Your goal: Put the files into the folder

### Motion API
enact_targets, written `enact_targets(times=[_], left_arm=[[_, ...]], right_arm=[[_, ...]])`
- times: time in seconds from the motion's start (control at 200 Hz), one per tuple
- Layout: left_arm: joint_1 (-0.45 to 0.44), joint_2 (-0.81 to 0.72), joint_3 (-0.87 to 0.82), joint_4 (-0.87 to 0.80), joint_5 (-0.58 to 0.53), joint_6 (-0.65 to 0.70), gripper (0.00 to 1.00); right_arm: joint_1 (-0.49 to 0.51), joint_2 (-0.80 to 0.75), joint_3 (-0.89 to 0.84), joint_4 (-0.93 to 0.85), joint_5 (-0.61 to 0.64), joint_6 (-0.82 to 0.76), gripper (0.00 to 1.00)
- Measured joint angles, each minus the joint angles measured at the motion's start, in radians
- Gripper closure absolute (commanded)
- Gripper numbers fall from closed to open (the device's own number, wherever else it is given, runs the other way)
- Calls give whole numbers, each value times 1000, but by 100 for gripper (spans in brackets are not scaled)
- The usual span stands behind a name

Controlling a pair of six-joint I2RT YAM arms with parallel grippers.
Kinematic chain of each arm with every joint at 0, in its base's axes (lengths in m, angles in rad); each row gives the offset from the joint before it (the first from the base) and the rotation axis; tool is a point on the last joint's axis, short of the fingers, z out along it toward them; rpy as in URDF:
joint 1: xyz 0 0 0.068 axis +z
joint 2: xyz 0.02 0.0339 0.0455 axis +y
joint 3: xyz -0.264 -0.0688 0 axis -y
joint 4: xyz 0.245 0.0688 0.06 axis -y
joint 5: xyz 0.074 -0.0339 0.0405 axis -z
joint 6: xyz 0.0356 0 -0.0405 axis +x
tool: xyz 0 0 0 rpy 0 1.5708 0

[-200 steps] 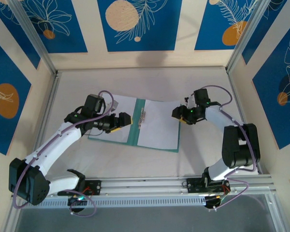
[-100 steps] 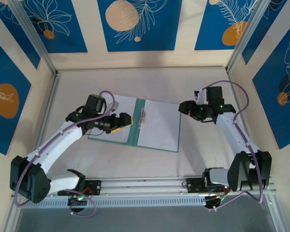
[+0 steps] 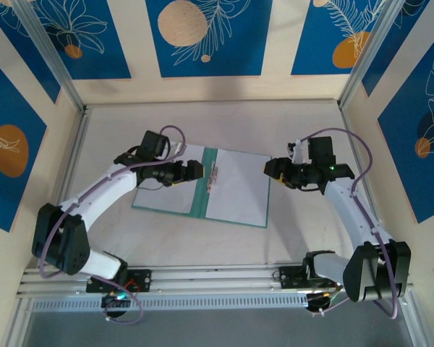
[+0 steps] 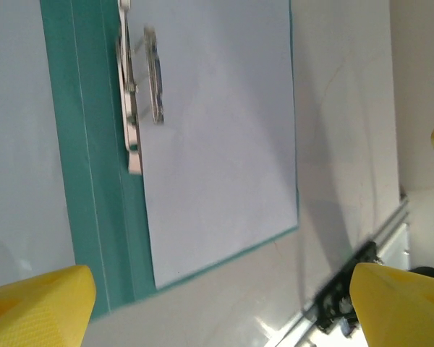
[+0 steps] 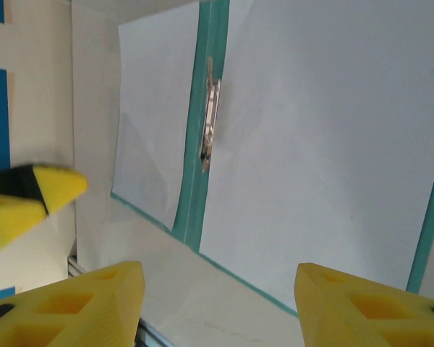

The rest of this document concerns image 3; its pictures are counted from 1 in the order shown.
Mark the green file folder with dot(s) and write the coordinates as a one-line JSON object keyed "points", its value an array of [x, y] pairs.
{"points": [[199, 202]]}

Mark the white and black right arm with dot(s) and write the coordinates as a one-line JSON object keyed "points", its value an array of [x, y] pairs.
{"points": [[347, 206]]}

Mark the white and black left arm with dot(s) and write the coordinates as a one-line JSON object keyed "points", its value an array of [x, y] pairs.
{"points": [[105, 188]]}

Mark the blue poster white leaves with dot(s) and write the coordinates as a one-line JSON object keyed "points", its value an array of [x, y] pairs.
{"points": [[401, 162]]}

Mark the black base electronics box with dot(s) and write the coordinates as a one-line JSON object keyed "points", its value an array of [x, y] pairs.
{"points": [[318, 303], [112, 307]]}

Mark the blue poster white flower print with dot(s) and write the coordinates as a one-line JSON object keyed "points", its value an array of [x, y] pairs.
{"points": [[108, 54]]}

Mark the blue poster cream circle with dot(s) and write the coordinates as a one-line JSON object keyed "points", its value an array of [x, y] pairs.
{"points": [[238, 54]]}

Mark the blue poster orange fern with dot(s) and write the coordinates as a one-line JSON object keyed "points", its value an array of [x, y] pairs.
{"points": [[311, 36]]}

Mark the blue poster orange circle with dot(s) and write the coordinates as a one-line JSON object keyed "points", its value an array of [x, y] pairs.
{"points": [[7, 202]]}

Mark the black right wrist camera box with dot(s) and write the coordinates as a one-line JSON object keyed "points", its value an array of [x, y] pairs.
{"points": [[274, 168]]}

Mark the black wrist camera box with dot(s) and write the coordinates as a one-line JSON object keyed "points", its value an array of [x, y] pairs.
{"points": [[195, 170], [274, 168]]}

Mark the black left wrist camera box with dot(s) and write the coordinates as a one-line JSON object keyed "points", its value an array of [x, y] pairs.
{"points": [[195, 170]]}

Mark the aluminium frame rail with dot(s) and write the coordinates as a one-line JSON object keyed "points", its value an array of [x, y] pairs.
{"points": [[220, 278], [72, 162], [20, 325], [414, 329], [348, 123]]}

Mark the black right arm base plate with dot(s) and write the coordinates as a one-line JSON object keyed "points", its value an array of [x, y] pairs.
{"points": [[289, 278]]}

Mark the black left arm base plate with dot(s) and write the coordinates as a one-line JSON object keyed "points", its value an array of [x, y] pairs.
{"points": [[144, 280]]}

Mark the aluminium frame post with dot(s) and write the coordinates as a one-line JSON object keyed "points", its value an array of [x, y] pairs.
{"points": [[372, 54], [55, 61]]}

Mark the blue floral wall poster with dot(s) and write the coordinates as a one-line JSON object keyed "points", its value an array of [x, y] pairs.
{"points": [[29, 61], [396, 54]]}

